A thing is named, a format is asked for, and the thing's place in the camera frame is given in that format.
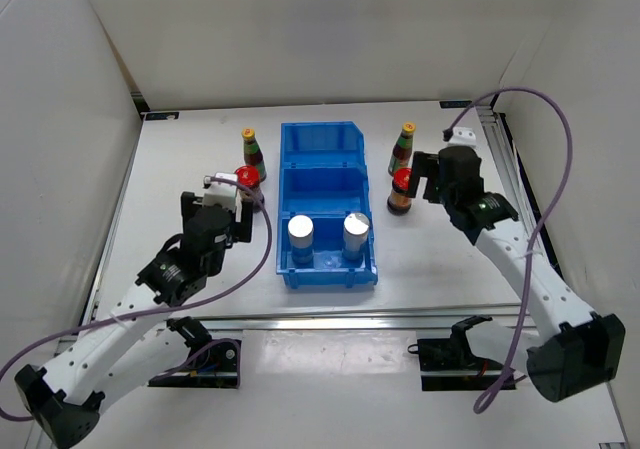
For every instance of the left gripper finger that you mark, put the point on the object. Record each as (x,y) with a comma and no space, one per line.
(189,205)
(243,226)

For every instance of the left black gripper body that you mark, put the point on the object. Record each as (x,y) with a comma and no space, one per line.
(216,265)

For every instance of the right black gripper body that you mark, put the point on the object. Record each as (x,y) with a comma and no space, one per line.
(445,199)

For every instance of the red-lid chili jar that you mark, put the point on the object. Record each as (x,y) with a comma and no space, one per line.
(249,177)
(398,202)

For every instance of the silver-cap white shaker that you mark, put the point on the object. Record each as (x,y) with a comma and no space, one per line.
(356,227)
(300,232)

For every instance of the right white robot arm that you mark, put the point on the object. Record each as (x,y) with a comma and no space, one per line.
(575,349)

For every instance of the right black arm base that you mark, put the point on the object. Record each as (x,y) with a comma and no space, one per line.
(442,371)

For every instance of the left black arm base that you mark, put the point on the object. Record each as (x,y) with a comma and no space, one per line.
(218,368)

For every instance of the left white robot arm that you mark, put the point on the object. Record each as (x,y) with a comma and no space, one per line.
(140,341)

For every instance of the right yellow-cap sauce bottle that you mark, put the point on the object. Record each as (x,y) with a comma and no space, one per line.
(403,149)

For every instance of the yellow-cap sauce bottle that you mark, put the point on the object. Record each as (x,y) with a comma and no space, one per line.
(252,153)
(403,149)

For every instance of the right black corner label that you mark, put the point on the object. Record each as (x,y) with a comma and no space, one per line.
(454,104)

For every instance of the black corner label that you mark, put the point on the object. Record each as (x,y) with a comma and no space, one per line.
(162,116)
(454,104)

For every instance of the left yellow-cap sauce bottle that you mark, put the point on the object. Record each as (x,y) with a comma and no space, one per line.
(252,153)

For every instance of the blue three-compartment plastic bin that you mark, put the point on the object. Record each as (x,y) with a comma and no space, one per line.
(323,175)

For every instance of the left black corner label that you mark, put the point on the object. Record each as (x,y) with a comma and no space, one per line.
(162,116)

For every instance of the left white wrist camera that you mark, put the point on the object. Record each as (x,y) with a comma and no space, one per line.
(221,190)

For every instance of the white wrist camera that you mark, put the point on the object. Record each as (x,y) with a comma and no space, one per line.
(221,190)
(460,136)

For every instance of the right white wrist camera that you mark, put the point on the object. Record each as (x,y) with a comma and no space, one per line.
(460,136)

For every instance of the aluminium right rail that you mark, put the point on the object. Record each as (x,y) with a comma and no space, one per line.
(509,164)

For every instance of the aluminium rail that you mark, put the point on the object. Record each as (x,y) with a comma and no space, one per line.
(310,321)
(509,164)

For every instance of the aluminium front rail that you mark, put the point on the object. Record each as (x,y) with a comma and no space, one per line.
(310,321)

